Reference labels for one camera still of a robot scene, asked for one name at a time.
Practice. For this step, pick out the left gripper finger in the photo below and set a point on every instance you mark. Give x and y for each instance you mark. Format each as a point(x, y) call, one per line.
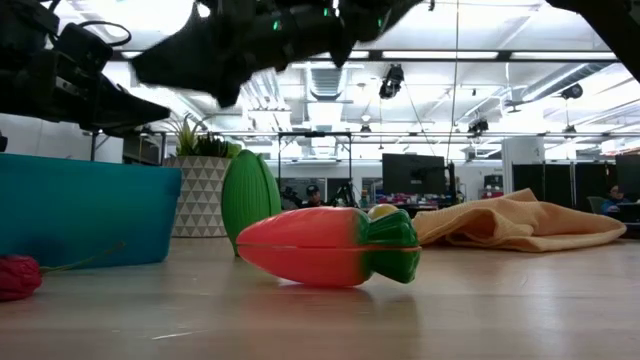
point(125, 107)

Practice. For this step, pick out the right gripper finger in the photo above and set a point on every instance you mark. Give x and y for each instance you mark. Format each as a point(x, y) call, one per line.
point(200, 60)

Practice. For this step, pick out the green ribbed toy vegetable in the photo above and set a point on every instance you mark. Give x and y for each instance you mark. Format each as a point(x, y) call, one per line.
point(247, 195)

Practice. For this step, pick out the red cherry with stem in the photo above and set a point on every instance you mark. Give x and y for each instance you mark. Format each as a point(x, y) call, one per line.
point(15, 277)

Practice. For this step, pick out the yellow toy lemon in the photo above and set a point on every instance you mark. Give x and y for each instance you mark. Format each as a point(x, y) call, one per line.
point(381, 211)

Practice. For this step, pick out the orange toy carrot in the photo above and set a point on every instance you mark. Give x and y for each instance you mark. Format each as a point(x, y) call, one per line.
point(310, 245)

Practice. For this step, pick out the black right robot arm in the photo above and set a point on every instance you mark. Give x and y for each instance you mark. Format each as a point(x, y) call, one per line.
point(600, 25)

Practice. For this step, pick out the teal plastic tupperware container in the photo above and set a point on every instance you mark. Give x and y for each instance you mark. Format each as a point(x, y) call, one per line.
point(85, 210)

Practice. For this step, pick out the succulent in white patterned pot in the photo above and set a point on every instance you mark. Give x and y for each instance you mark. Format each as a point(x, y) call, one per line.
point(200, 195)

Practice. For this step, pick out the black hanging spotlight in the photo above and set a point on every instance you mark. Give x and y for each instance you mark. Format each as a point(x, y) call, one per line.
point(391, 82)
point(571, 91)
point(478, 126)

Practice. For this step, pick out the person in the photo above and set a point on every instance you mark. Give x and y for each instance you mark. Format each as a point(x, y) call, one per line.
point(615, 200)
point(313, 197)

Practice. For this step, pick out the large black monitor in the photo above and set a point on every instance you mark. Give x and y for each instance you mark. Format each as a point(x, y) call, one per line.
point(412, 175)

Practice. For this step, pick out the orange waffle cloth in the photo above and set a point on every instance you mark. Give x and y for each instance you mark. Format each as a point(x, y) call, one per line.
point(515, 225)

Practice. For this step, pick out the black room partition panels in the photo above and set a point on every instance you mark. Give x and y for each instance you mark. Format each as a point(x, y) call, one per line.
point(555, 185)

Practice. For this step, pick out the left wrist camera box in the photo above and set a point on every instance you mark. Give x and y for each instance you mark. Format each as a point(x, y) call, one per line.
point(82, 45)

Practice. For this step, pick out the silver ceiling air duct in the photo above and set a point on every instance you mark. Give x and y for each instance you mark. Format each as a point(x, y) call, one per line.
point(326, 82)

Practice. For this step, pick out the black metal rig frame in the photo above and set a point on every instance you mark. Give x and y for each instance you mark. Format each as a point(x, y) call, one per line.
point(504, 55)

